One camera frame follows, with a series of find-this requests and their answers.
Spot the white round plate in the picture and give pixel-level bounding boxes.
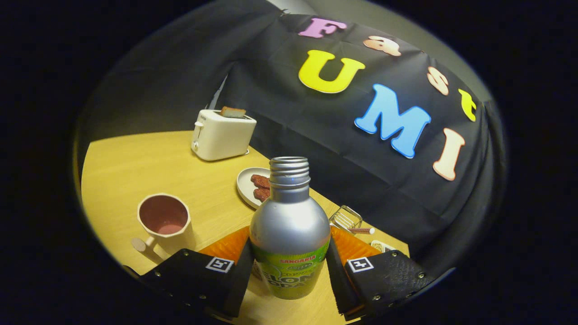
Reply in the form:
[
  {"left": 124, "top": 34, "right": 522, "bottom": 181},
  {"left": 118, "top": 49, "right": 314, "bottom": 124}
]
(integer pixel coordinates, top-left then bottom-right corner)
[{"left": 237, "top": 167, "right": 271, "bottom": 210}]

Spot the wooden table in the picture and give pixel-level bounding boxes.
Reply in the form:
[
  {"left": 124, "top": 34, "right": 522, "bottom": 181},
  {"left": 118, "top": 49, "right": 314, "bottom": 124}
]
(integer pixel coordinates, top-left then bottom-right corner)
[{"left": 80, "top": 131, "right": 410, "bottom": 325}]

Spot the silver green label bottle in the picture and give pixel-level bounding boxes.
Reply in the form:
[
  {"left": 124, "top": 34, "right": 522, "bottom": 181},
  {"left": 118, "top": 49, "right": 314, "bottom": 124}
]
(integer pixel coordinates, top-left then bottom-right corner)
[{"left": 249, "top": 157, "right": 332, "bottom": 300}]

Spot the cream faceted cup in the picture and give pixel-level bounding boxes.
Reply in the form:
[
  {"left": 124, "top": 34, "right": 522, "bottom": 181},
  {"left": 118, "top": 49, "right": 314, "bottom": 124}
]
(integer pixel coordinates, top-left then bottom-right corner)
[{"left": 131, "top": 193, "right": 196, "bottom": 260}]

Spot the black backdrop cloth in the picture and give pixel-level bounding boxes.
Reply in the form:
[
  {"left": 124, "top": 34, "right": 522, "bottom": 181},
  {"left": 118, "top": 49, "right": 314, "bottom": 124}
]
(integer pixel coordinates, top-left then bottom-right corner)
[{"left": 77, "top": 0, "right": 506, "bottom": 271}]

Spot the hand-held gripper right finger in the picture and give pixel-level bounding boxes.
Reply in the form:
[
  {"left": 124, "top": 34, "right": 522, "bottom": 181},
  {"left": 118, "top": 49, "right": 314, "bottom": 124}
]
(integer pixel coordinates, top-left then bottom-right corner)
[{"left": 326, "top": 226, "right": 436, "bottom": 321}]

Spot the wire mesh basket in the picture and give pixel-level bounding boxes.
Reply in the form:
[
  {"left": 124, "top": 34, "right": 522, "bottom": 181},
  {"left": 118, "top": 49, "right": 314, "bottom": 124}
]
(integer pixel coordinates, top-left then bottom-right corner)
[{"left": 329, "top": 205, "right": 363, "bottom": 234}]

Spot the cream toaster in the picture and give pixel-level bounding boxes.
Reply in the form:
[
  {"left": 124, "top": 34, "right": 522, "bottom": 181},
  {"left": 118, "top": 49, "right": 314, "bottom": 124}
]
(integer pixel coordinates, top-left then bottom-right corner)
[{"left": 191, "top": 109, "right": 257, "bottom": 162}]

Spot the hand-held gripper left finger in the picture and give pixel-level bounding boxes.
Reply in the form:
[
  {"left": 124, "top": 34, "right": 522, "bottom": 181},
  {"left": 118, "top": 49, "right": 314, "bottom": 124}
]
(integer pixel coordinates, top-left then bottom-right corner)
[{"left": 124, "top": 226, "right": 256, "bottom": 319}]

